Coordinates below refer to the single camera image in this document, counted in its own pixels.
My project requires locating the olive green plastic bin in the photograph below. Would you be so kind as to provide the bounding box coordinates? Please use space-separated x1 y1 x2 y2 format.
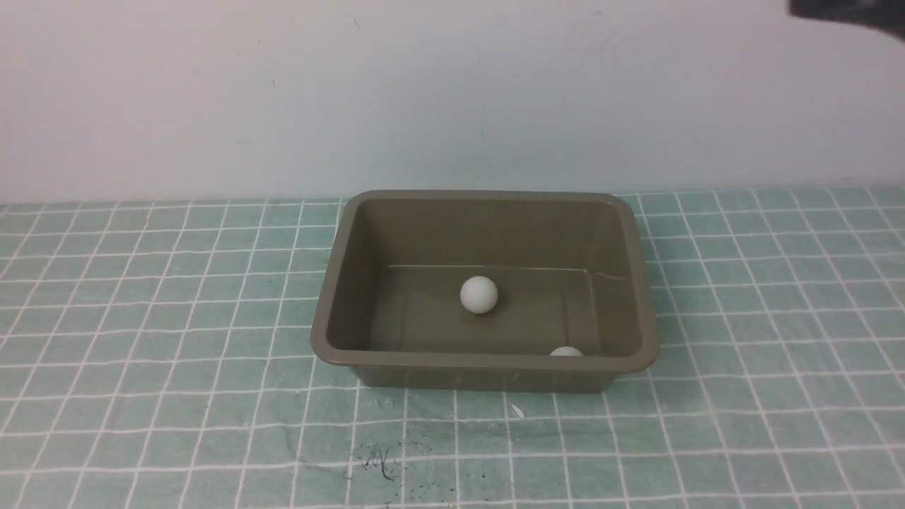
310 190 660 393

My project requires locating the white ping-pong ball with mark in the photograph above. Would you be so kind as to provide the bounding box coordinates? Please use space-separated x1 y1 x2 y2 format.
459 275 498 315

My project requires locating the plain white ping-pong ball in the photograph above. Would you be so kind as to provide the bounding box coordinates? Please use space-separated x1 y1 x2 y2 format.
549 346 584 357

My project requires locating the dark blurred object top-right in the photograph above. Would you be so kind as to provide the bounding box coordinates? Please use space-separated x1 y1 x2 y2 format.
788 0 904 40

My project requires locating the green checkered table cloth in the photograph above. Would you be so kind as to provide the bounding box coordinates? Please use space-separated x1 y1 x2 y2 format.
1 185 904 508

